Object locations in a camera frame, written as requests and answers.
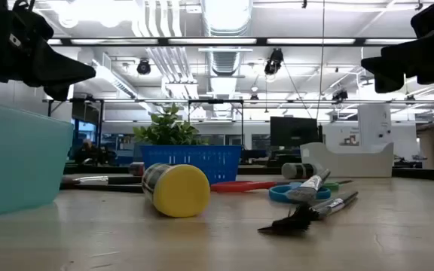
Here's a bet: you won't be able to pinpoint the white pillar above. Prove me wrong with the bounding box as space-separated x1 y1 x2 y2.
358 104 393 148

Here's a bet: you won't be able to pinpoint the red scissors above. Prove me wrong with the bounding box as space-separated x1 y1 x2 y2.
209 180 289 193

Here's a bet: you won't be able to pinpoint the blue plastic basket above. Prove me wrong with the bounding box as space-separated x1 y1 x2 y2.
139 145 243 185

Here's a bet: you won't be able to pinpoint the grey-bristle paintbrush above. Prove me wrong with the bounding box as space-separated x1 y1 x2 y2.
286 168 332 202

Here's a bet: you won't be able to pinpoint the blue scissors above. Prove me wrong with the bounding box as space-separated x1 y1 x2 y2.
268 181 332 204

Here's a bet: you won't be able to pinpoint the teal plastic bin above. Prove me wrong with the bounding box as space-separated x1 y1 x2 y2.
0 98 74 221

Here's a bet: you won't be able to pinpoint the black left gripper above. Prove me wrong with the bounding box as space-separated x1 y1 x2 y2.
0 0 96 102

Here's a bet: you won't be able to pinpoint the green potted plant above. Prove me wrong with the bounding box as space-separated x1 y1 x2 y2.
133 103 209 147

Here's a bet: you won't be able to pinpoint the black overhead frame beam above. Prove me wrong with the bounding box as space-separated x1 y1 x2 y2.
47 36 417 47

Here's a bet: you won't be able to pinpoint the black ceiling camera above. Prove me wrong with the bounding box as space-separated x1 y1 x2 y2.
136 59 152 75
332 88 349 102
264 47 285 76

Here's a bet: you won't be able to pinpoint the green scissors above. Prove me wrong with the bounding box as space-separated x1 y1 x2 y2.
322 179 353 191

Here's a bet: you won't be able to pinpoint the yellow paint bottle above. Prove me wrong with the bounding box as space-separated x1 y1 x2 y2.
141 163 212 218

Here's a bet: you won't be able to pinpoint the person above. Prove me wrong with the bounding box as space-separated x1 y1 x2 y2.
73 138 117 166

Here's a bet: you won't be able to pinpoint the black computer monitor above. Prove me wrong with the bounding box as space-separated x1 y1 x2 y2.
270 116 323 148

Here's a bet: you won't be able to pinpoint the white plastic bin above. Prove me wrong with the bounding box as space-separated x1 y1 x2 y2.
300 142 394 178

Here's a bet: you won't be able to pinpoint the small black fan paintbrush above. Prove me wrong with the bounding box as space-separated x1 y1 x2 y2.
257 190 359 235

